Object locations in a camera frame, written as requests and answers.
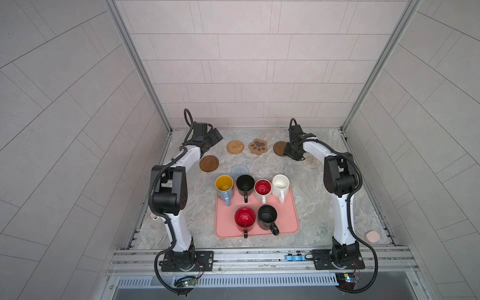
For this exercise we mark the black mug front row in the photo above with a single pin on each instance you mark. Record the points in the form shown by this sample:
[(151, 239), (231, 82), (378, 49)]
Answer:
[(266, 217)]

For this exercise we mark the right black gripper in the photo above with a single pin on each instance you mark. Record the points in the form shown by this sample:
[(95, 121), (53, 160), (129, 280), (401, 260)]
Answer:
[(287, 150)]

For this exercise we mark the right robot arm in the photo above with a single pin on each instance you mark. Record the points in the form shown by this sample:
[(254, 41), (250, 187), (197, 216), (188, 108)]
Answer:
[(342, 179)]

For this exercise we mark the circuit board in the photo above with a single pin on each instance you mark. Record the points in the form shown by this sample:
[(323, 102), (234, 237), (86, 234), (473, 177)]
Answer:
[(185, 282), (348, 279)]

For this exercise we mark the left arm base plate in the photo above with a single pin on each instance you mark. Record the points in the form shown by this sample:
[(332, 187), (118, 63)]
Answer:
[(200, 260)]

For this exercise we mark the blue mug yellow inside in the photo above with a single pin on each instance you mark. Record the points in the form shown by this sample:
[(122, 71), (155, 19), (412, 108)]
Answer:
[(225, 190)]

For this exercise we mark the left circuit board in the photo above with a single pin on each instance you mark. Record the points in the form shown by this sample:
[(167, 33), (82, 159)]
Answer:
[(185, 282)]

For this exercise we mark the aluminium mounting rail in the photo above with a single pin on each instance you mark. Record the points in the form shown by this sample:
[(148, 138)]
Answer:
[(229, 261)]

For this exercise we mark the blue clamp on rail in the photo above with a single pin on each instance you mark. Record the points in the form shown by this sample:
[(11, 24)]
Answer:
[(294, 257)]

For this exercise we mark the brown wooden coaster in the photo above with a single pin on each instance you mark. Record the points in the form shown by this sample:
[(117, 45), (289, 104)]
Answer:
[(279, 148), (209, 163)]

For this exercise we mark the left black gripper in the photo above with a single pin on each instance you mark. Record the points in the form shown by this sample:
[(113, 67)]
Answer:
[(212, 139)]

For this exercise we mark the pink silicone tray mat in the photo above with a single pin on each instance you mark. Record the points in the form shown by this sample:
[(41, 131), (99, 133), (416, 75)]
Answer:
[(226, 227)]

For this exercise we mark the cork paw print coaster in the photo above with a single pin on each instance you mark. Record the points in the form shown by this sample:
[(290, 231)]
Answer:
[(258, 146)]

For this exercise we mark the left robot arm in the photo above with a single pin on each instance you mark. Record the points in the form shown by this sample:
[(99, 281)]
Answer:
[(168, 193)]

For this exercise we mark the red mug front row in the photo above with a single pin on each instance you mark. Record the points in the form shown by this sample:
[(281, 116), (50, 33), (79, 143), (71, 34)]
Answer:
[(245, 219)]

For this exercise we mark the white mug red inside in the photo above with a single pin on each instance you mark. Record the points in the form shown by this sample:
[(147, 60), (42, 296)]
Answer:
[(262, 190)]

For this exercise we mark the right circuit board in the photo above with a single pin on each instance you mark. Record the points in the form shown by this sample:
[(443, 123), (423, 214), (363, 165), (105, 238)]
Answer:
[(348, 279)]

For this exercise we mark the white lace coaster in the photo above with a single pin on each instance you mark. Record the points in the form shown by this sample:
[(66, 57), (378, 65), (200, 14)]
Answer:
[(311, 161)]

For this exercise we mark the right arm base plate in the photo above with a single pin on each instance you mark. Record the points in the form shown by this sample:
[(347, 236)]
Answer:
[(324, 259)]

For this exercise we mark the black mug back row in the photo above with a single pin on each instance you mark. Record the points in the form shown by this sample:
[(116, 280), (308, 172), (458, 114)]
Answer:
[(245, 185)]

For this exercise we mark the black mug row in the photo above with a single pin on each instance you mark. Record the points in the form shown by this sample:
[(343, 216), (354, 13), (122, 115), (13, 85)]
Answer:
[(266, 217), (245, 185)]

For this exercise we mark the grey felt round coaster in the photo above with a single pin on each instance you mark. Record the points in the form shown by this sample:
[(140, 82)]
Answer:
[(239, 170)]

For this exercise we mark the pink round coaster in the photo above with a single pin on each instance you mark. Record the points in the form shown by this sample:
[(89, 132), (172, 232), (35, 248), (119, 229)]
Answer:
[(372, 237)]

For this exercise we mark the woven rattan coaster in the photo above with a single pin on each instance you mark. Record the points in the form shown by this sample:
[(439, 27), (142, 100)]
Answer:
[(235, 147)]

